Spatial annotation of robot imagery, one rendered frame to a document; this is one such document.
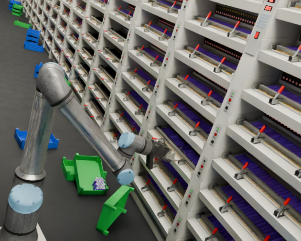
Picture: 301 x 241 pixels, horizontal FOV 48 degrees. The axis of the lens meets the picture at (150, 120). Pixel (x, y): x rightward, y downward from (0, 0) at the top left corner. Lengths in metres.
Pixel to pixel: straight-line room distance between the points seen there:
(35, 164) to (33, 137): 0.15
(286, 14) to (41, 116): 1.18
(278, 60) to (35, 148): 1.19
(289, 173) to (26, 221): 1.16
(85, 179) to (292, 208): 1.50
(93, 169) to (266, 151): 1.44
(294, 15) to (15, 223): 1.52
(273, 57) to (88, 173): 1.58
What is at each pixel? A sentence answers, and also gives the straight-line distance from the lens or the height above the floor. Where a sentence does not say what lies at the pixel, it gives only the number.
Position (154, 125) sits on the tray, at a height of 0.58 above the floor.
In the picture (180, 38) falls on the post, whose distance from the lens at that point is 2.22.
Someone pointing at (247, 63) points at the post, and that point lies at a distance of 1.68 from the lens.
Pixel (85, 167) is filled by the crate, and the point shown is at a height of 0.09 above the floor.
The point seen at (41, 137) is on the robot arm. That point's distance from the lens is 1.70.
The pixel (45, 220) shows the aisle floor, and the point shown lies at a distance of 2.18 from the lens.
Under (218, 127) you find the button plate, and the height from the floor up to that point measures 0.89.
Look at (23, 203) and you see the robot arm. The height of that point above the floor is 0.38.
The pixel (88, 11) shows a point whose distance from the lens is 4.17.
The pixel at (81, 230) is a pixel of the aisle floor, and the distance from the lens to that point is 2.17.
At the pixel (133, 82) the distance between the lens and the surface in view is 2.68.
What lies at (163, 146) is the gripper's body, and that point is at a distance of 1.86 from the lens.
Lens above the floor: 1.38
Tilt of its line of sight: 19 degrees down
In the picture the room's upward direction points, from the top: 19 degrees clockwise
